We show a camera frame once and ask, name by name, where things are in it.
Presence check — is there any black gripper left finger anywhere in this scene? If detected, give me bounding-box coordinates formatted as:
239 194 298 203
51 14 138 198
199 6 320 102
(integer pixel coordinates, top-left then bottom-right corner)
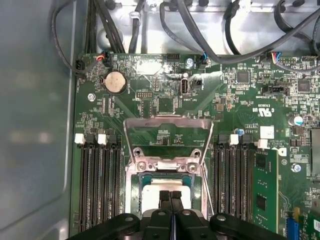
71 190 175 240

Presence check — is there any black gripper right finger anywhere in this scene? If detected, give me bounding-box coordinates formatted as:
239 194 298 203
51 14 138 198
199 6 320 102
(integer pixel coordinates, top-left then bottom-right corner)
170 190 286 240

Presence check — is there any silver square CPU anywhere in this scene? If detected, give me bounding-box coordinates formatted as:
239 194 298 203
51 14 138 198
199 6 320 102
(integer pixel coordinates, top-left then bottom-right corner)
137 172 196 217

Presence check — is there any metal socket cover frame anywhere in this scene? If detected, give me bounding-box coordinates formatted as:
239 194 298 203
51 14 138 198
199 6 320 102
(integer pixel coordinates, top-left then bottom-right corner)
123 117 215 173

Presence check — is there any CPU socket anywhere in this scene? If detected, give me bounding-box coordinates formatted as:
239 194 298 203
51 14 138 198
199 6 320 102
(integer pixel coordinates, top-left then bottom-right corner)
124 159 210 218

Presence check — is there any thin metal locking lever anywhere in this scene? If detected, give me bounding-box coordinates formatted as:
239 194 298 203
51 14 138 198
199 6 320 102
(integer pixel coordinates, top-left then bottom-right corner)
199 159 216 216

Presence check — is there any blue expansion slot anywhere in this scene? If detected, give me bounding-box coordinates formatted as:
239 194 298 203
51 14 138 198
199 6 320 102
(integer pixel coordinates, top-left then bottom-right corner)
286 206 300 240

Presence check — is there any green RAM stick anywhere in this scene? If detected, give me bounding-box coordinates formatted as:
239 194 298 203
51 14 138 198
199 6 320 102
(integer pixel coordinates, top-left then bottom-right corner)
252 149 280 237

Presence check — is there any green motherboard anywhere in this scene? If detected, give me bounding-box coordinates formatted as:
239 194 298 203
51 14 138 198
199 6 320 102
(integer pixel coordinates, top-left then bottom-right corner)
72 52 320 240

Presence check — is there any silver blue capacitor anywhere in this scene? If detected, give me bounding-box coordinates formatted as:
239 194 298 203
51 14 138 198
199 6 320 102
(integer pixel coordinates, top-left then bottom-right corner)
291 114 304 127

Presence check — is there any round coin battery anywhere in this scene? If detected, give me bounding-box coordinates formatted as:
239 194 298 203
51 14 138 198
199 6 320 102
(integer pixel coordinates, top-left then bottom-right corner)
102 70 129 95

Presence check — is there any internal USB port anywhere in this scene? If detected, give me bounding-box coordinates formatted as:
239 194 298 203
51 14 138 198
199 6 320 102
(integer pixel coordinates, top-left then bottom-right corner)
179 77 191 98

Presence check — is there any black open PC case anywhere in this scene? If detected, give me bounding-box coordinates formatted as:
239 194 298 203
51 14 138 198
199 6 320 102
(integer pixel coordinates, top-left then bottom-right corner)
0 0 320 240

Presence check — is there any cable with coloured wires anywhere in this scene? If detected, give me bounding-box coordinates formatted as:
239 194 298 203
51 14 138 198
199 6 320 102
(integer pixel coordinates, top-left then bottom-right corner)
266 51 320 74

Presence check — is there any thick flat grey cable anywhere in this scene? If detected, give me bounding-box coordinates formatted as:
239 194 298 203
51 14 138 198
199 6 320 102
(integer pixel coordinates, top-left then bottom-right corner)
173 0 320 66

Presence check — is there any black cable with clip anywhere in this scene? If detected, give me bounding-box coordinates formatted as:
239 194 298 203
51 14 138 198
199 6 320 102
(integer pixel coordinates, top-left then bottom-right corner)
128 0 147 54

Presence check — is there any grey round cable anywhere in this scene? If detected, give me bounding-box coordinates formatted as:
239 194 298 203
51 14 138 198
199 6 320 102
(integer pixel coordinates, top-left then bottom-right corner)
159 1 210 68

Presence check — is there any thin grey cable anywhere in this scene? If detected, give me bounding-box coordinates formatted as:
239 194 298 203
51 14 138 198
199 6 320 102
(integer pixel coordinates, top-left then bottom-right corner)
50 0 106 76

